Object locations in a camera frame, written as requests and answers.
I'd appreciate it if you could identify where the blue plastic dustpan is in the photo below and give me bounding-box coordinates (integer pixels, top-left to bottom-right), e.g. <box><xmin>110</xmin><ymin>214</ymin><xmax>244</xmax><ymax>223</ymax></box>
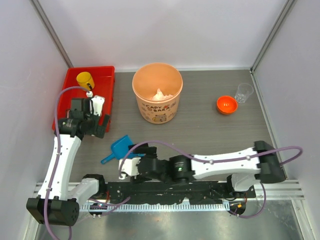
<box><xmin>100</xmin><ymin>135</ymin><xmax>133</xmax><ymax>165</ymax></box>

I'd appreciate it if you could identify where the orange capybara bucket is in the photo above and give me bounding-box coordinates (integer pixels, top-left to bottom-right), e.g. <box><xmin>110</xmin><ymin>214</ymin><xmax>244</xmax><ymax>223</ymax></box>
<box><xmin>132</xmin><ymin>62</ymin><xmax>184</xmax><ymax>125</ymax></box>

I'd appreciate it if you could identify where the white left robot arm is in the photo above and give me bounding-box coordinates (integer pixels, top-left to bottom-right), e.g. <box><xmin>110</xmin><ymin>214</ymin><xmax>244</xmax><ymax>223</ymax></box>
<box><xmin>26</xmin><ymin>95</ymin><xmax>110</xmax><ymax>227</ymax></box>

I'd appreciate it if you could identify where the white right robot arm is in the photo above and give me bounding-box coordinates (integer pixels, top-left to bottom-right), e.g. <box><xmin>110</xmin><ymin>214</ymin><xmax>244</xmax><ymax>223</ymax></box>
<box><xmin>119</xmin><ymin>140</ymin><xmax>286</xmax><ymax>198</ymax></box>

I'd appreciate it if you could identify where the yellow cup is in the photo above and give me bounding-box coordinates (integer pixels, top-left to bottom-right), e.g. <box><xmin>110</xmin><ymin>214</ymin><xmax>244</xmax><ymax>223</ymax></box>
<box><xmin>76</xmin><ymin>71</ymin><xmax>95</xmax><ymax>91</ymax></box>

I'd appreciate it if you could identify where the red plastic bin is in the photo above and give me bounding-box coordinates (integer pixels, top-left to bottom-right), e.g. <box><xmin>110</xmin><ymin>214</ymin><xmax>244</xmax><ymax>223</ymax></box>
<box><xmin>52</xmin><ymin>66</ymin><xmax>115</xmax><ymax>134</ymax></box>

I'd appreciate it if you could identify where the white paper scrap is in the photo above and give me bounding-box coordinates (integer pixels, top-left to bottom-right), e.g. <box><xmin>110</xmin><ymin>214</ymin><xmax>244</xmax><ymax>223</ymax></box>
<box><xmin>150</xmin><ymin>88</ymin><xmax>173</xmax><ymax>102</ymax></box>

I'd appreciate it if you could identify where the orange bowl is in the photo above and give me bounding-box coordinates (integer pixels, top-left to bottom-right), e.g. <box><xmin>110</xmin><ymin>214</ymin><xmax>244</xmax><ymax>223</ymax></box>
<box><xmin>216</xmin><ymin>95</ymin><xmax>238</xmax><ymax>115</ymax></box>

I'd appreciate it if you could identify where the clear plastic cup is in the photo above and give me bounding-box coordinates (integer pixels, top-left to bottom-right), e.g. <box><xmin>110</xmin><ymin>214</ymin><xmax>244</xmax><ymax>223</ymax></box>
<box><xmin>234</xmin><ymin>83</ymin><xmax>254</xmax><ymax>104</ymax></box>

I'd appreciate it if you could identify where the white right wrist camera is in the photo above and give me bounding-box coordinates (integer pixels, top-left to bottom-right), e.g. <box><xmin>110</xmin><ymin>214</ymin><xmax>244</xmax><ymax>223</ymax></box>
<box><xmin>118</xmin><ymin>157</ymin><xmax>141</xmax><ymax>180</ymax></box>

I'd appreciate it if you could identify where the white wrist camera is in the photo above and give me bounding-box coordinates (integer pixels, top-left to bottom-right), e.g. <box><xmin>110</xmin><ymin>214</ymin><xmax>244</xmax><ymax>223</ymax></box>
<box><xmin>118</xmin><ymin>157</ymin><xmax>141</xmax><ymax>180</ymax></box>
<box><xmin>86</xmin><ymin>91</ymin><xmax>105</xmax><ymax>117</ymax></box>

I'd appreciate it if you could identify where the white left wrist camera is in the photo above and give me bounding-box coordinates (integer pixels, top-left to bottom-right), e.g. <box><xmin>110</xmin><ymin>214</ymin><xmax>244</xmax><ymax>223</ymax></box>
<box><xmin>86</xmin><ymin>91</ymin><xmax>105</xmax><ymax>117</ymax></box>

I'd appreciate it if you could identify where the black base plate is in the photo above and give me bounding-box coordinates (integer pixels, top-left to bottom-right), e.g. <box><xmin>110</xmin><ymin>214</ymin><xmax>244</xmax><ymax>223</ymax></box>
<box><xmin>92</xmin><ymin>181</ymin><xmax>256</xmax><ymax>205</ymax></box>

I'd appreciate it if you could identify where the white cable duct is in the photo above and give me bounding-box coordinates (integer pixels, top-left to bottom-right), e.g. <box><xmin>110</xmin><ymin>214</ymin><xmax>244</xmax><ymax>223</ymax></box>
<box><xmin>79</xmin><ymin>202</ymin><xmax>230</xmax><ymax>212</ymax></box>

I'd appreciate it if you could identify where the aluminium rail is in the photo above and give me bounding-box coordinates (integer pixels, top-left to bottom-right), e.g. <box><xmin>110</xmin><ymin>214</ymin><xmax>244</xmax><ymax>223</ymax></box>
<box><xmin>32</xmin><ymin>180</ymin><xmax>305</xmax><ymax>201</ymax></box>

